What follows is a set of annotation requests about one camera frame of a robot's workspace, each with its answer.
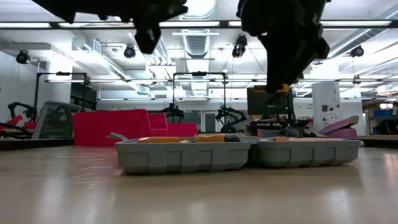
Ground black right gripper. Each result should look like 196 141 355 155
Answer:
236 0 331 94

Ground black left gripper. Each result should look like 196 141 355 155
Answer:
118 0 189 30

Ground yellow torx bit holder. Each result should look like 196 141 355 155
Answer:
252 83 290 95

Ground yellow black pliers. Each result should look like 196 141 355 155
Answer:
195 133 241 143

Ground yellow tape measure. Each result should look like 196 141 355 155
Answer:
137 136 180 144

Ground grey plastic tool case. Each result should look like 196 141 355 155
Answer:
107 132 365 175

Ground black overhead rig bar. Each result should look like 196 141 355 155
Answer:
0 19 398 30

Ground black computer monitor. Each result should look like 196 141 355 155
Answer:
246 86 295 116

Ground white pillar with posters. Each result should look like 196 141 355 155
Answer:
312 81 343 133

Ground black ceiling spotlight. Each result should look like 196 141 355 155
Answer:
16 49 31 65
123 44 137 59
350 45 365 58

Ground black robot with green light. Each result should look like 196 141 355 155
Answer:
214 104 248 134

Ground blue storage bin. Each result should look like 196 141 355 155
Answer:
373 108 395 119

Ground red plastic bin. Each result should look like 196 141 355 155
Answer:
72 108 199 147

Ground silver ceiling air duct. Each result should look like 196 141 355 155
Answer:
172 0 220 60

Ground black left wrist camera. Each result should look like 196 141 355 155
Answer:
134 21 162 55

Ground black overhead camera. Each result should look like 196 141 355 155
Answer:
231 33 249 59

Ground black background rig frame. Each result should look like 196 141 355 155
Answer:
172 71 228 124
33 71 90 121

